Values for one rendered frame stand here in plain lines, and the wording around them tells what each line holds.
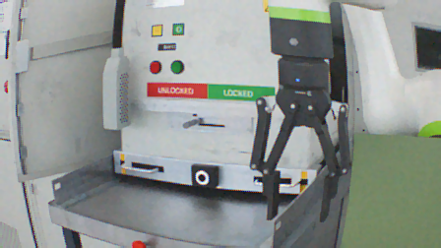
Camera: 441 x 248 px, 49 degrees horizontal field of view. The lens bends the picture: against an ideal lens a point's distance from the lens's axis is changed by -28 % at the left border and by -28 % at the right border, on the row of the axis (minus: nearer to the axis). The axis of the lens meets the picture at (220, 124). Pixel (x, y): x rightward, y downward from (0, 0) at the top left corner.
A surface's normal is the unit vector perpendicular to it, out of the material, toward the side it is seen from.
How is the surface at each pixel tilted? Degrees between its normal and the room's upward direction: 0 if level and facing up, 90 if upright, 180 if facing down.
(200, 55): 90
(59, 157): 90
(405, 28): 90
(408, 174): 90
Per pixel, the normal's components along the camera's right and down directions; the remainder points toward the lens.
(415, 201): -0.36, 0.18
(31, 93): 0.74, 0.12
